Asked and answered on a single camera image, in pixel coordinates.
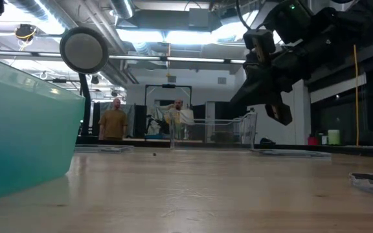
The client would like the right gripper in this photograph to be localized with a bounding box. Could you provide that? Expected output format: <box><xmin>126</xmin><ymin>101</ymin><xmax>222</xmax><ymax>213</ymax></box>
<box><xmin>231</xmin><ymin>29</ymin><xmax>313</xmax><ymax>126</ymax></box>

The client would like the clear black jewel case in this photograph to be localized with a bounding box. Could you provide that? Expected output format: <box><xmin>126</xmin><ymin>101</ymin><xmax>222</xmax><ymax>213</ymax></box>
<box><xmin>348</xmin><ymin>172</ymin><xmax>373</xmax><ymax>199</ymax></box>
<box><xmin>74</xmin><ymin>144</ymin><xmax>135</xmax><ymax>154</ymax></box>
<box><xmin>249</xmin><ymin>148</ymin><xmax>332</xmax><ymax>161</ymax></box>

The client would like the ceiling light strip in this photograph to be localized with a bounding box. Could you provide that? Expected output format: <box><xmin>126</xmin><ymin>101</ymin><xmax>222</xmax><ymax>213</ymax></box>
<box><xmin>108</xmin><ymin>54</ymin><xmax>245</xmax><ymax>65</ymax></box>

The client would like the pale green jar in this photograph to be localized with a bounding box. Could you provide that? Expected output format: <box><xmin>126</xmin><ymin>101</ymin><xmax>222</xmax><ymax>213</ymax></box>
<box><xmin>327</xmin><ymin>129</ymin><xmax>341</xmax><ymax>146</ymax></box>

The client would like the person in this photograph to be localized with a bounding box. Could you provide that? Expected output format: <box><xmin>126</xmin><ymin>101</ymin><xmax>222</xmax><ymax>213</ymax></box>
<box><xmin>98</xmin><ymin>98</ymin><xmax>128</xmax><ymax>141</ymax></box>
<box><xmin>163</xmin><ymin>98</ymin><xmax>196</xmax><ymax>136</ymax></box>

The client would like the clear plastic bin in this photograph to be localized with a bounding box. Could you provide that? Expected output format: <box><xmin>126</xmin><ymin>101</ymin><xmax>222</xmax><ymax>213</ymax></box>
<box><xmin>168</xmin><ymin>109</ymin><xmax>258</xmax><ymax>150</ymax></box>

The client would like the black desk lamp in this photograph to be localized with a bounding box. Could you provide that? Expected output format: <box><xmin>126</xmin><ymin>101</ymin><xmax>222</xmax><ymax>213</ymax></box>
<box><xmin>59</xmin><ymin>26</ymin><xmax>110</xmax><ymax>137</ymax></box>

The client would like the green plastic bin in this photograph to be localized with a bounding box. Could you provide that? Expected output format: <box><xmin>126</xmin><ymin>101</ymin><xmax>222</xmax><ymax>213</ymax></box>
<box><xmin>0</xmin><ymin>53</ymin><xmax>86</xmax><ymax>205</ymax></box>

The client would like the black background rig frame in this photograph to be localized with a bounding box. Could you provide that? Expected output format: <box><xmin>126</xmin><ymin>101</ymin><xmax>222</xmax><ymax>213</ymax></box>
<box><xmin>144</xmin><ymin>84</ymin><xmax>193</xmax><ymax>140</ymax></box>

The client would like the grey ceiling air duct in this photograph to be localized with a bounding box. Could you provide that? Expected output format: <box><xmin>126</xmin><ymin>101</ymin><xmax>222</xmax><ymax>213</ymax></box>
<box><xmin>118</xmin><ymin>8</ymin><xmax>223</xmax><ymax>33</ymax></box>

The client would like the yellow black cable reel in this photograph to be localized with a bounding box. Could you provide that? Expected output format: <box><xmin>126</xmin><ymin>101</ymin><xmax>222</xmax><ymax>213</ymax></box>
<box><xmin>14</xmin><ymin>23</ymin><xmax>39</xmax><ymax>43</ymax></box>

